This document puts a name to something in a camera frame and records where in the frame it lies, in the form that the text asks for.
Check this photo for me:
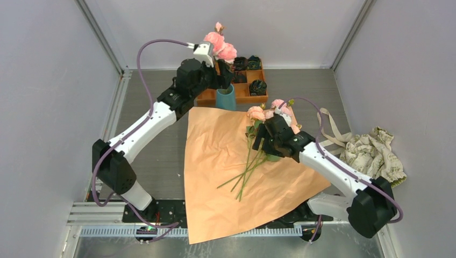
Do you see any pink flower bunch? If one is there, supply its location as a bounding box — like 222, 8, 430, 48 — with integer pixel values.
218, 99, 302, 201

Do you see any dark rolled cloth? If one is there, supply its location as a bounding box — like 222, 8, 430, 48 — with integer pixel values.
248, 80, 267, 96
232, 71, 247, 84
247, 55, 262, 70
232, 56, 248, 71

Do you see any dark rolled cloth back left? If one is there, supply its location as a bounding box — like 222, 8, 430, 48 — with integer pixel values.
232, 56, 248, 71

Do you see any green and peach wrapping paper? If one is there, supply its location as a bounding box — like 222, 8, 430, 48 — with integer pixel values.
184, 107, 330, 244

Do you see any aluminium frame rail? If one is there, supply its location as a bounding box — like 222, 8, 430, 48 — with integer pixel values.
67, 201, 303, 238

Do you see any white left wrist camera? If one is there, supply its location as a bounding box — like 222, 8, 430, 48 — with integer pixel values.
193, 41, 214, 68

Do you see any dark rolled cloth back right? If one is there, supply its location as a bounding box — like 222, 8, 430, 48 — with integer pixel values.
247, 55, 262, 70

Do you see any dark rolled cloth middle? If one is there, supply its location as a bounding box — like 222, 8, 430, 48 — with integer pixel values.
232, 71, 247, 84

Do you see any teal cylindrical vase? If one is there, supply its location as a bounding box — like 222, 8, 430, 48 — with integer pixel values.
215, 84, 237, 111

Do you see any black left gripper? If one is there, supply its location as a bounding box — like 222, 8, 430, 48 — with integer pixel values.
190, 59, 233, 99

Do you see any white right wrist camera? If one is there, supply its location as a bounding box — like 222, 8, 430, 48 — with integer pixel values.
274, 106, 293, 126

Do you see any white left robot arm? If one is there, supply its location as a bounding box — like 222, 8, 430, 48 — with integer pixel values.
92, 59, 233, 222

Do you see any cream printed ribbon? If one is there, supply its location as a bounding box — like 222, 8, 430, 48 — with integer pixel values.
317, 108, 353, 156

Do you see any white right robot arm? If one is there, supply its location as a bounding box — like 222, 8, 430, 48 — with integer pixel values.
252, 114, 401, 238

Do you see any cream green printed cloth bag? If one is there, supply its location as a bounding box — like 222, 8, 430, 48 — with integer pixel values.
340, 127, 407, 187

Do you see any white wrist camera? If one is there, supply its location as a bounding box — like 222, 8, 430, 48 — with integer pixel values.
274, 106, 293, 126
193, 41, 214, 68

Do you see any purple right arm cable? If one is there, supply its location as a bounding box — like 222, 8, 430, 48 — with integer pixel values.
277, 97, 404, 246

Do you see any dark rolled cloth front right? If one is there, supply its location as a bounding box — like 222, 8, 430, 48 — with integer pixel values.
248, 80, 267, 96

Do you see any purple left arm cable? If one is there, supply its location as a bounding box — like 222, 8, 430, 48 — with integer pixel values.
90, 39, 197, 243

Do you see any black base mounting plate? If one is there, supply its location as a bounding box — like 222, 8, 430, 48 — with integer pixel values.
139, 199, 318, 229

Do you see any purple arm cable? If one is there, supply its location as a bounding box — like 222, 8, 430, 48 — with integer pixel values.
90, 39, 197, 243
277, 97, 404, 246

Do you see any orange wooden compartment tray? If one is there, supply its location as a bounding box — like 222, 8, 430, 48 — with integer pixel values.
196, 62, 268, 106

